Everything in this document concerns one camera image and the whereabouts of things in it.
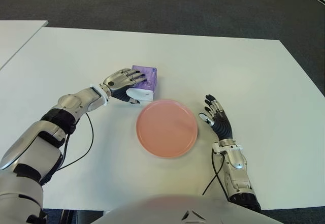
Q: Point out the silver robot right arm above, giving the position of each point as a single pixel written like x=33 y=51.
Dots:
x=237 y=160

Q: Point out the pink round plate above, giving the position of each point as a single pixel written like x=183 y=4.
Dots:
x=165 y=130

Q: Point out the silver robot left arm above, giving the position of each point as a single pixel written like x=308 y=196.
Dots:
x=40 y=145

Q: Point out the silver robot torso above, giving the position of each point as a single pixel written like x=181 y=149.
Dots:
x=165 y=208

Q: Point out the purple white tissue pack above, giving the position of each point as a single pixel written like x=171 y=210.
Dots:
x=151 y=81

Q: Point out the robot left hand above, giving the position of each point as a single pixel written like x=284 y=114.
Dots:
x=119 y=81

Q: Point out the white side table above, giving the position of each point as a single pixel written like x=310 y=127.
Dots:
x=15 y=36

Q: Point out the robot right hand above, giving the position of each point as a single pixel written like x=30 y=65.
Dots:
x=223 y=127

